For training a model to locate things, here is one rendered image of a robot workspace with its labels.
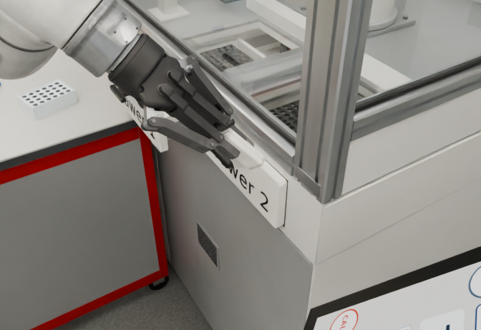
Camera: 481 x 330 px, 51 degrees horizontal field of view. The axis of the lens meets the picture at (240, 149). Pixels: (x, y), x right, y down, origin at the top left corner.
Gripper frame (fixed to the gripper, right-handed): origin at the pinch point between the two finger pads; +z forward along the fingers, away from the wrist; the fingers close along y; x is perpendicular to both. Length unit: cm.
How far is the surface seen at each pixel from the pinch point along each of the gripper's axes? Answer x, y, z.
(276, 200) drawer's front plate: 11.8, 4.4, 15.7
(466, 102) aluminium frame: -11.9, 28.9, 28.7
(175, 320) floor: 104, -1, 54
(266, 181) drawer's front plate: 12.8, 6.7, 13.0
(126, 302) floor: 118, -2, 40
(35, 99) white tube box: 75, 21, -25
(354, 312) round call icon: -15.8, -17.3, 13.3
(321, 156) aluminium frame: -2.8, 6.4, 11.1
